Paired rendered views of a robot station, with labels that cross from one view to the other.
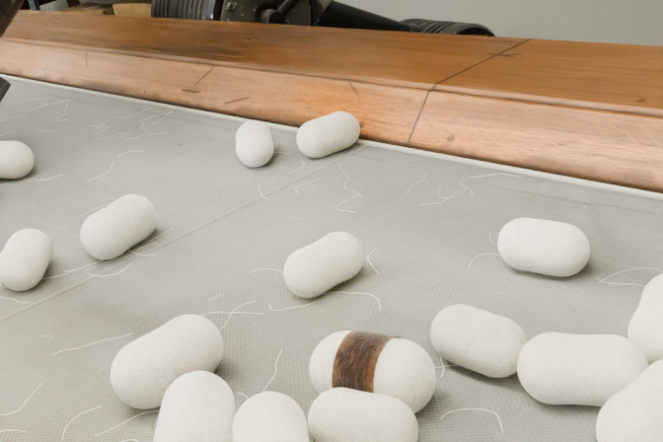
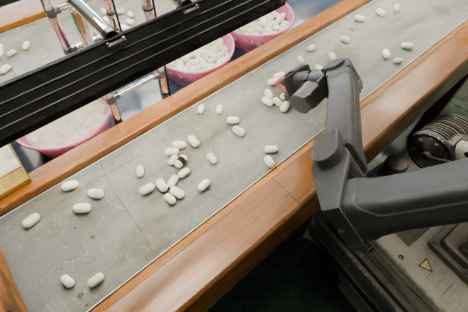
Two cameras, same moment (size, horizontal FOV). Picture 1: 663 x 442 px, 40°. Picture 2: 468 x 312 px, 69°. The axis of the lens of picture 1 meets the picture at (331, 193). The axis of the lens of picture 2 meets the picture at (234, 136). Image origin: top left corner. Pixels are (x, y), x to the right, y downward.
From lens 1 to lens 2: 80 cm
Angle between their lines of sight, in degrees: 71
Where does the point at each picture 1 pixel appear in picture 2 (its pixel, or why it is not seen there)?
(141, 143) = (293, 129)
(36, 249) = (231, 120)
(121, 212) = (237, 129)
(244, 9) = (423, 144)
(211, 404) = (177, 145)
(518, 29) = not seen: outside the picture
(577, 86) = (255, 201)
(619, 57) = (271, 214)
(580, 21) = not seen: outside the picture
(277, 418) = (170, 150)
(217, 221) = (243, 145)
